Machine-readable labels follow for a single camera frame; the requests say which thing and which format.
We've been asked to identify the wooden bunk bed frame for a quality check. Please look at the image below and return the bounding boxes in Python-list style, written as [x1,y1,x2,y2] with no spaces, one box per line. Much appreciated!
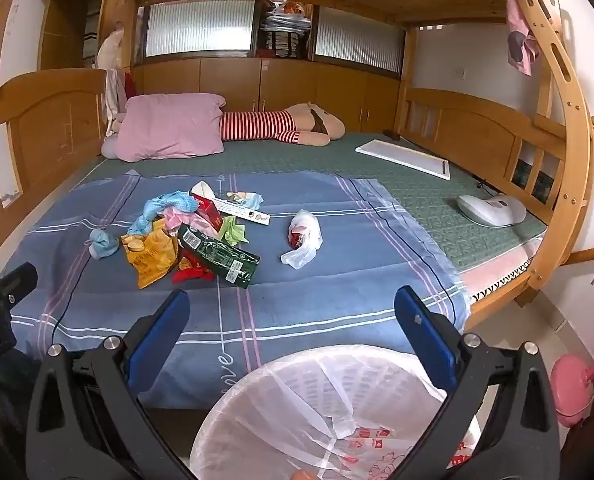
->
[0,0,594,311]

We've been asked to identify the yellow snack bag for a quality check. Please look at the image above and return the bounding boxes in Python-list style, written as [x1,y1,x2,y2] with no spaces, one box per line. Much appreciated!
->
[121,229,179,289]

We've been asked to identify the long white cardboard box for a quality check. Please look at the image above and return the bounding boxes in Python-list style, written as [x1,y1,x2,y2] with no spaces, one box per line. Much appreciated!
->
[211,196,272,226]

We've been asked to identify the light blue face mask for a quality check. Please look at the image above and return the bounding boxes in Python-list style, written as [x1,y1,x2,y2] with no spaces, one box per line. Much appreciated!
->
[128,191,200,235]

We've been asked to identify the stacked clutter on shelf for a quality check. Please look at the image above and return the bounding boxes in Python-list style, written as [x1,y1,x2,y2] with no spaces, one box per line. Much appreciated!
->
[257,0,315,61]

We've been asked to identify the white flat board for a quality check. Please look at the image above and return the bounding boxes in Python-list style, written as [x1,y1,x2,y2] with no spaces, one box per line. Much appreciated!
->
[355,139,451,180]

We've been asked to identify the wooden wall rail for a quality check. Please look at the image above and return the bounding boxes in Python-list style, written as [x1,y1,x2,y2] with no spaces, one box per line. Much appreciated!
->
[566,241,594,267]

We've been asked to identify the pink tissue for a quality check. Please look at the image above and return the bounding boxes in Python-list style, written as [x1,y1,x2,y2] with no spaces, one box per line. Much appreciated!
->
[163,209,218,236]

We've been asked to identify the wooden bunk bed ladder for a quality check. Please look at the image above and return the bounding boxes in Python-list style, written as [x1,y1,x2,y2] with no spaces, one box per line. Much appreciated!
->
[507,0,594,306]

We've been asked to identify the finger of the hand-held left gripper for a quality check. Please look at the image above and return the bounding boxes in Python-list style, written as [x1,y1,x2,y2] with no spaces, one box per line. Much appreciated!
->
[0,262,39,312]

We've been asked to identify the red wrapper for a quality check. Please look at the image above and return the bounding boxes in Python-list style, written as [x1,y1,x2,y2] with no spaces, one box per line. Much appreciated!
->
[172,252,215,283]

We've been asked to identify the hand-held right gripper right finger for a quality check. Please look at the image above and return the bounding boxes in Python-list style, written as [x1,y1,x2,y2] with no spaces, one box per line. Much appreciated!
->
[394,285,562,480]

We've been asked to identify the pink hanging cloth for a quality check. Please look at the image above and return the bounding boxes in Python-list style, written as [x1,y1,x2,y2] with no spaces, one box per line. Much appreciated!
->
[506,0,540,77]

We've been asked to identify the small blue face mask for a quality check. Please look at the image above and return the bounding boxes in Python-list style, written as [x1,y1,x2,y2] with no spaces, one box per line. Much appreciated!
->
[88,228,120,260]

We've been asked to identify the white plastic bag red contents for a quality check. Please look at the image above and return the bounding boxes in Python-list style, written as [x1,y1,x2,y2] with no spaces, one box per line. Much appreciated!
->
[280,209,324,270]

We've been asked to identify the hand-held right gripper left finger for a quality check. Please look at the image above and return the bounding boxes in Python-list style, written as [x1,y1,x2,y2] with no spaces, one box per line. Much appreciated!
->
[26,289,193,480]

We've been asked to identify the blue plaid blanket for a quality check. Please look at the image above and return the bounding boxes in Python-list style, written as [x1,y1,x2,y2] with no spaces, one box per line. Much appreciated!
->
[12,170,472,411]

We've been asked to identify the pink pillow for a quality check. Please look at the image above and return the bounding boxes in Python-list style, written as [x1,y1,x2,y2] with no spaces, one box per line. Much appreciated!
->
[114,92,227,162]

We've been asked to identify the white cloth bundle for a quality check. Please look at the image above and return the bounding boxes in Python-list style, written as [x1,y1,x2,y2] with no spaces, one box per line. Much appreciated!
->
[97,30,128,133]

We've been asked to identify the plush doll striped shirt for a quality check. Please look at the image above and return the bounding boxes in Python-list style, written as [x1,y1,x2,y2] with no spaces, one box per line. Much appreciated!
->
[219,102,346,147]

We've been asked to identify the wooden wall cabinets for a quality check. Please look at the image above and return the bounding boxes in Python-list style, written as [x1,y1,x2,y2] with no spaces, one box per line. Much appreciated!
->
[132,57,403,133]

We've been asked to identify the white massage pillow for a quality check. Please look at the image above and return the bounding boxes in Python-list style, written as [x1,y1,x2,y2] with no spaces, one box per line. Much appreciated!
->
[457,194,528,228]

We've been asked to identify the white plastic waste basket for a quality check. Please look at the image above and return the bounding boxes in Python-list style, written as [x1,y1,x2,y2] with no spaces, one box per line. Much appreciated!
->
[189,344,482,480]

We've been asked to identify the frosted ribbed glass window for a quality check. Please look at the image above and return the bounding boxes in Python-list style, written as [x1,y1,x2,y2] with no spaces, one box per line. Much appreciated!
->
[314,7,408,73]
[144,0,255,58]

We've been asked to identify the green patterned bed mat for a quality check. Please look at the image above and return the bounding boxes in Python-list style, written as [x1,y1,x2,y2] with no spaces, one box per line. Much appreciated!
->
[72,132,548,271]

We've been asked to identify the green tissue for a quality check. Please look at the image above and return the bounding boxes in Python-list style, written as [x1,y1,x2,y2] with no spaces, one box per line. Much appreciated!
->
[218,216,252,246]

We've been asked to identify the pink patterned bed sheet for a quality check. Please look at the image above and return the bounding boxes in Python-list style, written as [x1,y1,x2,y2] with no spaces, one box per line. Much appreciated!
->
[457,240,535,306]

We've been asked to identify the tall wooden wardrobe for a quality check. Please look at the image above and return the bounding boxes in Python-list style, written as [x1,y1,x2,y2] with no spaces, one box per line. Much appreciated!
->
[32,0,138,70]

